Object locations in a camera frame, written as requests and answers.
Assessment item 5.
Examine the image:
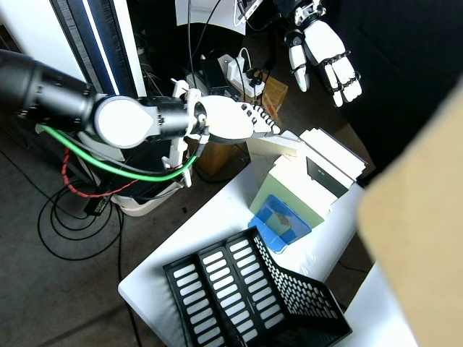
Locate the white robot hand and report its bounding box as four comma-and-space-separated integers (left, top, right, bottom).
194, 94, 282, 146
284, 17, 364, 108

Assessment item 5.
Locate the small cream book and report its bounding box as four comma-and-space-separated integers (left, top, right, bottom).
247, 129, 304, 181

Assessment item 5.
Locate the large cardboard box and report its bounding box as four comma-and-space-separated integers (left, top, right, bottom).
186, 90, 254, 174

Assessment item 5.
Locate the white power strip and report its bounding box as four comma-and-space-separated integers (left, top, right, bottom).
218, 53, 266, 98

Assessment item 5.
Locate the black power adapter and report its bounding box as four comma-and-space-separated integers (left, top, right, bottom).
200, 50, 231, 95

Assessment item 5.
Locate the black plug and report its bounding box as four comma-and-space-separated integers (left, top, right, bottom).
247, 67, 265, 88

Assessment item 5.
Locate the white plug charger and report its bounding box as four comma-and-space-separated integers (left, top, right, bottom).
226, 46, 252, 81

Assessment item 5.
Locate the small brown box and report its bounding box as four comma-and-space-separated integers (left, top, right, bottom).
258, 74, 289, 120

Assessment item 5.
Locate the black curtain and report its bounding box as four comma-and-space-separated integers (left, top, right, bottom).
331, 0, 463, 189

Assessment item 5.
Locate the white curved panel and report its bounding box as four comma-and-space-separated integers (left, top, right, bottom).
175, 0, 265, 37

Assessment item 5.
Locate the white hardcover book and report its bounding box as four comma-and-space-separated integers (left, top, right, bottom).
296, 140, 359, 188

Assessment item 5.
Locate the dark spine book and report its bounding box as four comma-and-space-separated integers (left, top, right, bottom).
305, 128, 368, 176

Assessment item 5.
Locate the cream paged book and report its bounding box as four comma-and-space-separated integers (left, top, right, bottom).
301, 135, 363, 182

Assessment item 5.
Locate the black base with white rim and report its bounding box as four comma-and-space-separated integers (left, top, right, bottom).
108, 137, 192, 218

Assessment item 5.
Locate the black cover white book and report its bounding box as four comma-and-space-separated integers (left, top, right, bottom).
291, 145, 354, 199

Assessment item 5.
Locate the small black floor adapter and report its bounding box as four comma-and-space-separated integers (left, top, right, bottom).
83, 197, 110, 218

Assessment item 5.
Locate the white column with light strip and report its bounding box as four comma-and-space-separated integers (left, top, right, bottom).
0, 0, 148, 162

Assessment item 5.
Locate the blurred tan board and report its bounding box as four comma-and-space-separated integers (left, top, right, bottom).
356, 77, 463, 347

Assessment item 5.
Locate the black plastic file tray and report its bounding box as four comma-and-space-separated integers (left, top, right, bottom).
162, 226, 354, 347

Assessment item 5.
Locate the long black hanging cable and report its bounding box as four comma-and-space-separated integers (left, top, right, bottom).
186, 0, 222, 86

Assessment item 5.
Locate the red black twisted cable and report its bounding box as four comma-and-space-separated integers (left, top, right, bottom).
61, 147, 140, 199

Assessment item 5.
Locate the coiled black floor cable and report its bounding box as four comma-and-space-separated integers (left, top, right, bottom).
37, 180, 126, 262

